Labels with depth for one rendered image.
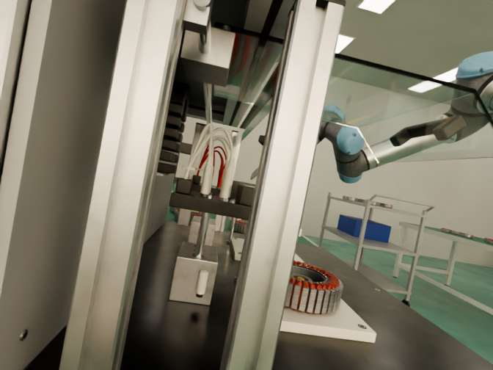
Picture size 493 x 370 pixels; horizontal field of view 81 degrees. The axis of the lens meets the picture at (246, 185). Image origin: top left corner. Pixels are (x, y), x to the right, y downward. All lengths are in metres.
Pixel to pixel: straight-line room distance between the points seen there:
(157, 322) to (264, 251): 0.18
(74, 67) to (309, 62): 0.16
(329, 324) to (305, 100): 0.27
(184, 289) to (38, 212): 0.20
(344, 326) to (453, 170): 7.39
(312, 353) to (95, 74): 0.32
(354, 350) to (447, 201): 7.34
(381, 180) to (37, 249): 6.61
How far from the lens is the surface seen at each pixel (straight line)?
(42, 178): 0.22
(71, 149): 0.25
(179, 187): 0.36
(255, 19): 0.29
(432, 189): 7.42
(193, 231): 0.60
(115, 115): 0.19
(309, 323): 0.37
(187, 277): 0.37
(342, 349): 0.37
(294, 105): 0.19
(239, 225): 0.94
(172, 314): 0.35
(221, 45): 0.29
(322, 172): 6.13
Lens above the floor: 0.93
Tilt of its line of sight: 1 degrees down
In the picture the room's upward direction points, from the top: 11 degrees clockwise
